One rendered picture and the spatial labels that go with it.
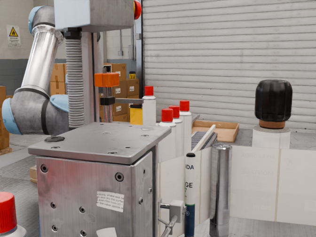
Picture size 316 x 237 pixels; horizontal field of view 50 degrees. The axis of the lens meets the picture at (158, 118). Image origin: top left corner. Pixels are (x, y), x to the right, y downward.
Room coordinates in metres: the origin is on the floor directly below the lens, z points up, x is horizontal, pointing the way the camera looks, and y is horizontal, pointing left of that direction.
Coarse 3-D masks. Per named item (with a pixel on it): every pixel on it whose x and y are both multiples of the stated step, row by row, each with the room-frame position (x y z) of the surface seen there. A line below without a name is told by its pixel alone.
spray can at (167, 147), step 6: (168, 108) 0.96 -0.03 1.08; (162, 114) 0.94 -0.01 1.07; (168, 114) 0.93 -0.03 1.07; (162, 120) 0.94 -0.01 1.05; (168, 120) 0.93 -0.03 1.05; (174, 126) 0.93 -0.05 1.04; (174, 132) 0.93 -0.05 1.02; (168, 138) 0.92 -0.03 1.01; (174, 138) 0.93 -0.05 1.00; (162, 144) 0.93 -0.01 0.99; (168, 144) 0.92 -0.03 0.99; (174, 144) 0.93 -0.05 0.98; (162, 150) 0.93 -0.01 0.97; (168, 150) 0.92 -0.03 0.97; (174, 150) 0.93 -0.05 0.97; (162, 156) 0.93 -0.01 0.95; (168, 156) 0.92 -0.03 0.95; (174, 156) 0.93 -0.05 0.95
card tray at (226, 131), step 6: (198, 120) 1.92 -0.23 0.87; (192, 126) 1.90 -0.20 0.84; (198, 126) 1.92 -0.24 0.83; (204, 126) 1.91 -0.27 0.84; (210, 126) 1.90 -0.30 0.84; (216, 126) 1.89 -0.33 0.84; (222, 126) 1.88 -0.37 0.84; (228, 126) 1.87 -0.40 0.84; (234, 126) 1.86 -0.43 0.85; (192, 132) 1.77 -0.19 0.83; (216, 132) 1.77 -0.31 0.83; (222, 132) 1.77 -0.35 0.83; (228, 132) 1.77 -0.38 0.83; (234, 132) 1.61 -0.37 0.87; (222, 138) 1.63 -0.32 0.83; (228, 138) 1.63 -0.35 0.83; (234, 138) 1.59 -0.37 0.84
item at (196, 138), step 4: (196, 132) 1.56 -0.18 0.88; (200, 132) 1.56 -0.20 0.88; (204, 132) 1.56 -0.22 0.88; (192, 136) 1.48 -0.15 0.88; (196, 136) 1.48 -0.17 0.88; (200, 136) 1.48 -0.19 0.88; (192, 140) 1.41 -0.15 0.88; (196, 140) 1.41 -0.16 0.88; (208, 140) 1.41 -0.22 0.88; (192, 144) 1.34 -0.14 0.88; (196, 144) 1.33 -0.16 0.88; (204, 144) 1.33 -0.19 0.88; (192, 148) 1.28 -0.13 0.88
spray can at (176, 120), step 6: (174, 108) 0.99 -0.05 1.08; (174, 114) 0.99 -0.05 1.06; (174, 120) 0.99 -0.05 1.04; (180, 120) 0.99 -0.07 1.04; (180, 126) 0.99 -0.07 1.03; (180, 132) 0.99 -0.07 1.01; (180, 138) 0.99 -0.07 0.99; (180, 144) 0.99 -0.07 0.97; (180, 150) 0.99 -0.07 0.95; (180, 156) 0.99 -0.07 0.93
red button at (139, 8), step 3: (135, 0) 0.72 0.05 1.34; (135, 3) 0.71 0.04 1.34; (138, 3) 0.71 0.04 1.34; (135, 6) 0.71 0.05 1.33; (138, 6) 0.71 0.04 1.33; (135, 9) 0.71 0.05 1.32; (138, 9) 0.71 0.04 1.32; (141, 9) 0.71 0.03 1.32; (135, 12) 0.71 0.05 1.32; (138, 12) 0.71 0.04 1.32; (141, 12) 0.72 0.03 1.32; (135, 15) 0.71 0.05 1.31; (138, 15) 0.71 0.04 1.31; (135, 18) 0.72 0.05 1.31
